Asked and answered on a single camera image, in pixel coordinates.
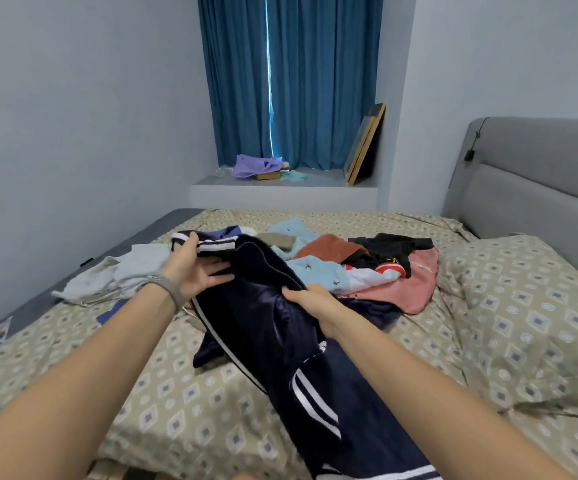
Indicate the person's left hand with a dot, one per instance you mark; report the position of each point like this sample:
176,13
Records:
191,270

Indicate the person's right hand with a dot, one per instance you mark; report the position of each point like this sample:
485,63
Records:
319,303

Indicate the light blue fleece garment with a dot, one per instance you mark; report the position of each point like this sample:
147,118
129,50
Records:
314,273

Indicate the blue-purple long garment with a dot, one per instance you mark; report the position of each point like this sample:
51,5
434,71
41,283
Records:
221,233

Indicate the rust brown garment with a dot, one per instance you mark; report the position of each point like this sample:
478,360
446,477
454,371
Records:
329,247

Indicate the navy velvet garment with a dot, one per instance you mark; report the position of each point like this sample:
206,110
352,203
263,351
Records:
379,313

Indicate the navy striped track pants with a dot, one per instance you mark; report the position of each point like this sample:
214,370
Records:
269,345

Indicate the white red-striped zip jacket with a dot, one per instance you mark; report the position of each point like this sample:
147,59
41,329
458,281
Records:
119,275

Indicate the olive green trousers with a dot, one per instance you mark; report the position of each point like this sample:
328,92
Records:
274,241

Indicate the black garment yellow print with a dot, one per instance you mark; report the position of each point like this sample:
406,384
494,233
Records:
394,250

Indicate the pink shirt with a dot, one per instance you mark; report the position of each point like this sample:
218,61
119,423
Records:
414,285

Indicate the bed with patterned beige sheet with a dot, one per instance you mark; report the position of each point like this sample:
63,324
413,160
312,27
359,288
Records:
169,415

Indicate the person's left forearm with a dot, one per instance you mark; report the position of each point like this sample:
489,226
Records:
69,395

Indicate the person's right forearm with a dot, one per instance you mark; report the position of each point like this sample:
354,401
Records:
429,405

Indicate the grey band wristwatch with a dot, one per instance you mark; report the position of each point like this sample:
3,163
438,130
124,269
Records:
164,290

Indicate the small wooden box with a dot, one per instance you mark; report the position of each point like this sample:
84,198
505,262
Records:
268,176

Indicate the purple cloth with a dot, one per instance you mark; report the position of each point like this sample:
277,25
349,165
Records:
254,165

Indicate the teal small item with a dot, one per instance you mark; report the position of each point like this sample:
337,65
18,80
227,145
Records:
293,176

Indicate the leaning wooden picture frames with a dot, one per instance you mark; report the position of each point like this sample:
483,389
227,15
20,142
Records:
364,145

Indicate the patterned beige pillow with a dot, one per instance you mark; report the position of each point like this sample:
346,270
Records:
529,315

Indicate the blue curtain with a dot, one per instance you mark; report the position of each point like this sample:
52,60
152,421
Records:
309,75

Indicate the grey upholstered headboard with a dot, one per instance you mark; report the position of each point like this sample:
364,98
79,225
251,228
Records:
539,175

